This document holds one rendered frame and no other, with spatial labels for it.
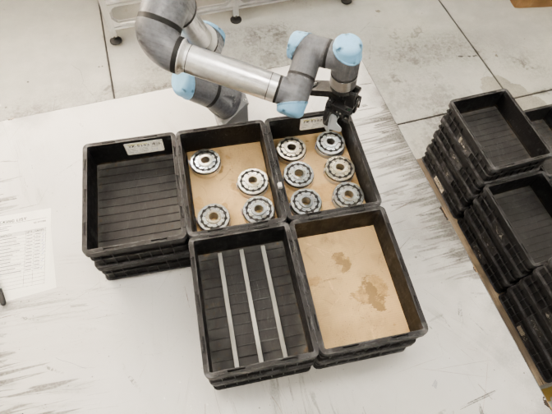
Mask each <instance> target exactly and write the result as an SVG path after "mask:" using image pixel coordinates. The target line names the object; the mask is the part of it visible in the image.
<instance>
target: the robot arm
mask: <svg viewBox="0 0 552 414"><path fill-rule="evenodd" d="M135 33H136V39H137V41H138V43H139V45H140V47H141V49H142V50H143V52H144V53H145V55H146V56H147V57H148V58H149V59H150V60H151V61H152V62H154V63H155V64H156V65H157V66H159V67H161V68H162V69H164V70H165V71H168V72H171V73H172V89H173V91H174V93H175V94H176V95H178V96H180V97H182V98H184V99H185V100H189V101H191V102H193V103H196V104H199V105H201V106H204V107H206V108H207V109H208V110H209V111H210V112H212V113H213V114H214V115H215V116H216V117H219V118H221V119H228V118H230V117H231V116H232V115H233V114H234V113H235V112H236V111H237V110H238V108H239V106H240V103H241V101H242V93H245V94H249V95H252V96H255V97H257V98H260V99H263V100H266V101H269V102H271V103H272V102H273V103H274V104H277V108H276V110H277V112H278V113H281V114H283V115H285V116H288V117H293V118H300V117H302V116H303V114H304V112H305V110H306V105H307V104H308V100H309V98H310V96H320V97H329V99H328V100H327V102H326V105H325V110H324V115H323V124H324V129H325V130H326V131H327V132H329V129H330V130H333V131H341V130H342V128H341V127H340V126H339V125H338V124H337V120H338V118H339V117H341V118H342V120H341V121H343V122H345V123H347V124H348V122H349V117H350V116H352V114H353V113H355V112H356V110H357V108H359V107H360V104H361V96H360V95H358V94H359V93H360V92H361V87H360V86H359V85H357V77H358V73H359V68H360V64H361V60H362V49H363V44H362V42H361V39H360V38H359V37H358V36H356V35H355V34H350V33H347V34H341V35H339V36H338V37H337V38H336V39H329V38H325V37H322V36H319V35H316V34H312V33H307V32H304V31H298V30H297V31H294V32H293V33H292V34H291V36H290V38H289V40H288V43H287V57H288V58H290V59H291V60H292V61H291V65H290V67H289V70H288V73H287V76H282V75H280V74H278V73H275V72H272V71H268V70H265V69H263V68H260V67H256V66H253V65H251V64H249V63H246V62H242V61H239V60H237V59H234V58H231V57H227V56H224V55H222V54H221V52H222V49H223V46H224V44H225V39H226V35H225V33H224V31H223V30H222V29H221V28H219V27H218V26H217V25H215V24H214V23H212V22H209V21H203V20H202V19H201V17H200V15H199V14H198V12H197V5H196V0H141V3H140V8H139V11H138V14H137V17H136V21H135ZM319 67H322V68H325V69H326V68H327V69H330V70H331V72H330V78H329V80H316V79H315V78H316V76H317V72H318V70H319ZM358 103H359V104H358ZM345 118H347V120H346V119H345Z"/></svg>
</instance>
